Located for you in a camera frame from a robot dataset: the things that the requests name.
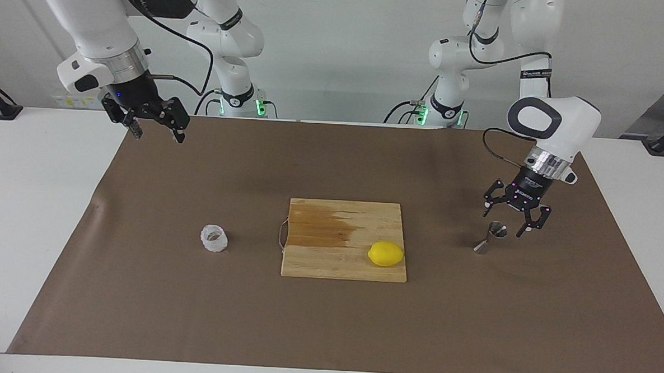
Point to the yellow lemon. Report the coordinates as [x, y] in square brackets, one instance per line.
[386, 254]

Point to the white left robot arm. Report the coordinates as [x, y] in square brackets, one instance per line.
[570, 124]

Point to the brown paper table mat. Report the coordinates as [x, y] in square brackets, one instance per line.
[192, 315]

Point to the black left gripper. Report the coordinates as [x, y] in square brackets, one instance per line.
[531, 189]

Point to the pale yellow wall box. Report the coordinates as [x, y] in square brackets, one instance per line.
[75, 102]

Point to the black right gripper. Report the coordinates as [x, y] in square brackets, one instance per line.
[137, 96]

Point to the steel double jigger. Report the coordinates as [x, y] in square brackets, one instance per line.
[497, 232]

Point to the small clear textured glass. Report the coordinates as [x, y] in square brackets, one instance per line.
[214, 238]

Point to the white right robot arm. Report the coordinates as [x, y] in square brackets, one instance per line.
[87, 19]

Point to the wooden cutting board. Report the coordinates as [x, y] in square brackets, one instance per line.
[334, 254]

